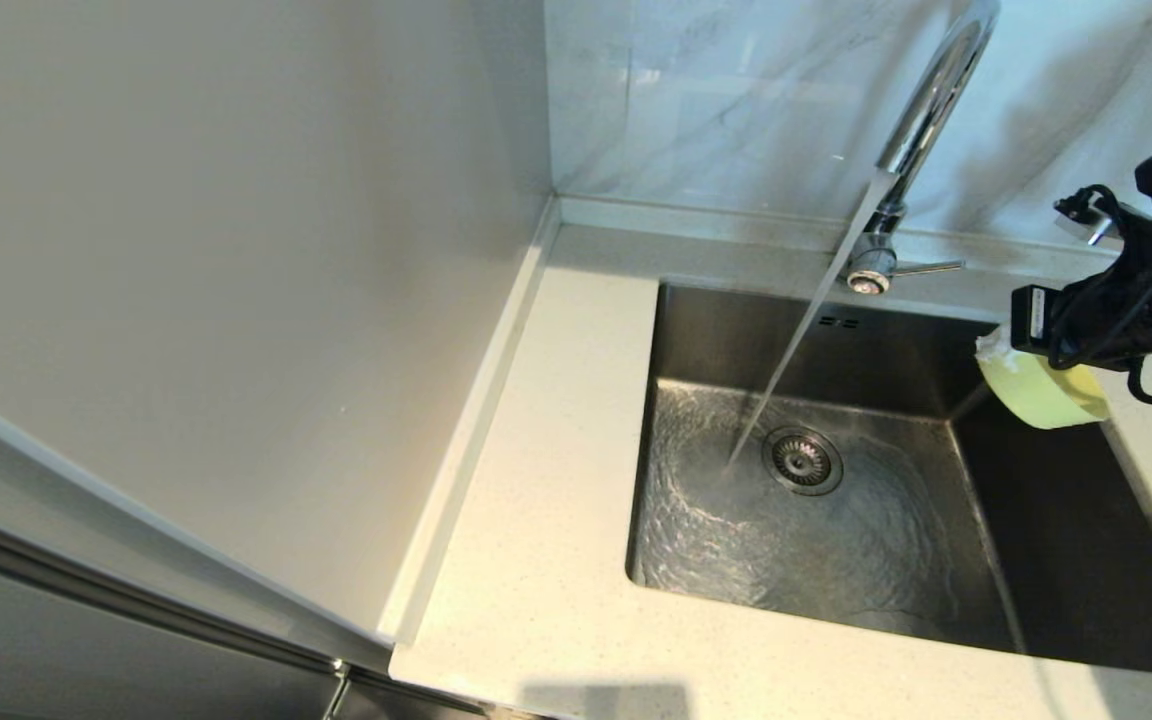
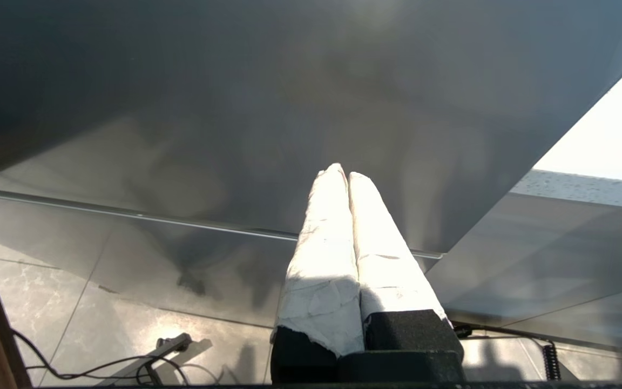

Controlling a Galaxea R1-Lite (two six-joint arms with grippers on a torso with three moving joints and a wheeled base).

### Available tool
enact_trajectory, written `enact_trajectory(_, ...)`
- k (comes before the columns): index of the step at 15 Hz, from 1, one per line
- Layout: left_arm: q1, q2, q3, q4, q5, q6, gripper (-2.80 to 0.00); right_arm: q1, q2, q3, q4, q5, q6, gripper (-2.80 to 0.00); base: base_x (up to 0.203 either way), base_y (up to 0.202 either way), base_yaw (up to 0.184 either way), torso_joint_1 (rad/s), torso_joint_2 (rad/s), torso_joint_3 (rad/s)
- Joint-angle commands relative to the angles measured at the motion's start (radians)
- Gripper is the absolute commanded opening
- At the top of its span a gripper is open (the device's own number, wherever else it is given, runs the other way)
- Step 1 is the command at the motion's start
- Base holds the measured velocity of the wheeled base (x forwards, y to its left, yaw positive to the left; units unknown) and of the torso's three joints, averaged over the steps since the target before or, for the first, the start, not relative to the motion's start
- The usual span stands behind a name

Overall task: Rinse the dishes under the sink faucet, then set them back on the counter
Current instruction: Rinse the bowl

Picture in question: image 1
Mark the yellow plastic bowl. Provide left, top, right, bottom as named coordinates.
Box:
left=976, top=335, right=1112, bottom=431

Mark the chrome gooseneck faucet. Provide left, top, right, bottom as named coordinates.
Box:
left=841, top=0, right=1002, bottom=297

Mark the stainless steel sink basin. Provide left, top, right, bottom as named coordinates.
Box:
left=624, top=280, right=1152, bottom=673

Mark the water stream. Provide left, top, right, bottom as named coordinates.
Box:
left=724, top=170, right=897, bottom=471

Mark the round metal drain strainer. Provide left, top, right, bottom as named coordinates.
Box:
left=761, top=426, right=844, bottom=497

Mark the chrome bar door handle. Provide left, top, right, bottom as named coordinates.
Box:
left=0, top=485, right=492, bottom=720

